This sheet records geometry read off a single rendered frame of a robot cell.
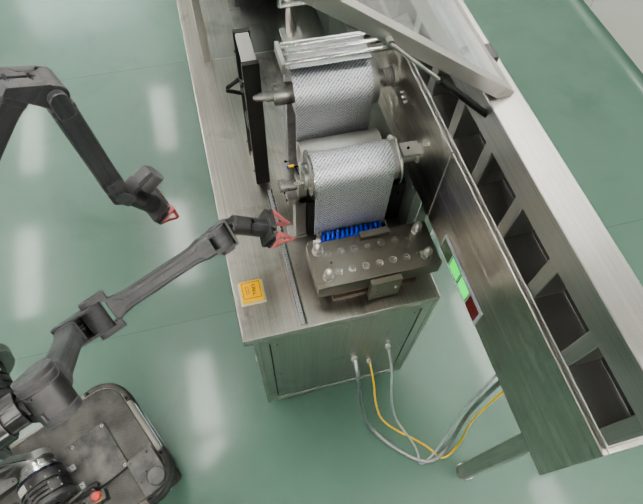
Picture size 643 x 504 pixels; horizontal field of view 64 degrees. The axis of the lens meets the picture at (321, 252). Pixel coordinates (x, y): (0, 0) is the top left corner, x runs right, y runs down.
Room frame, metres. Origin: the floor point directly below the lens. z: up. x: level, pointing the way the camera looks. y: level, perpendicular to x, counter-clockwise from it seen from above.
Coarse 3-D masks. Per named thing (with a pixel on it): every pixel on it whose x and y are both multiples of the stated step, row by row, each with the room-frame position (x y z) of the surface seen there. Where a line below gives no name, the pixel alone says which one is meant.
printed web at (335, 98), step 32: (352, 64) 1.22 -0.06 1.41; (320, 96) 1.12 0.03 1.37; (352, 96) 1.15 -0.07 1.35; (288, 128) 1.24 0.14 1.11; (320, 128) 1.12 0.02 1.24; (352, 128) 1.15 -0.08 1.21; (288, 160) 1.24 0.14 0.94; (320, 160) 0.93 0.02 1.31; (352, 160) 0.94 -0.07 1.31; (384, 160) 0.96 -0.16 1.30; (320, 192) 0.87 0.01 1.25; (352, 192) 0.90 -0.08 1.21
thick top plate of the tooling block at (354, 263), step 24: (336, 240) 0.85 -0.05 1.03; (384, 240) 0.86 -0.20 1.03; (408, 240) 0.86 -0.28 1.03; (432, 240) 0.87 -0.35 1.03; (312, 264) 0.76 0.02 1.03; (336, 264) 0.76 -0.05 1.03; (360, 264) 0.77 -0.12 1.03; (384, 264) 0.77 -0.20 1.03; (408, 264) 0.78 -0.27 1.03; (432, 264) 0.78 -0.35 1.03; (336, 288) 0.69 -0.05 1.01; (360, 288) 0.71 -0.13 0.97
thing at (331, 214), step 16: (368, 192) 0.92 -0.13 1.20; (384, 192) 0.93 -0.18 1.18; (320, 208) 0.87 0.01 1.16; (336, 208) 0.89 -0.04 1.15; (352, 208) 0.91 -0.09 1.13; (368, 208) 0.92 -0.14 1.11; (384, 208) 0.94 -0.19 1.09; (320, 224) 0.88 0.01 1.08; (336, 224) 0.89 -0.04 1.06; (352, 224) 0.91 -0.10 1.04
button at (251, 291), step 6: (246, 282) 0.73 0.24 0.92; (252, 282) 0.73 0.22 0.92; (258, 282) 0.74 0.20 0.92; (240, 288) 0.71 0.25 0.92; (246, 288) 0.71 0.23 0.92; (252, 288) 0.71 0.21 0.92; (258, 288) 0.71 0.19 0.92; (246, 294) 0.69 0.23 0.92; (252, 294) 0.69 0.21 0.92; (258, 294) 0.69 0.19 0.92; (246, 300) 0.67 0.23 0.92; (252, 300) 0.67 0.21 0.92; (258, 300) 0.68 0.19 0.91
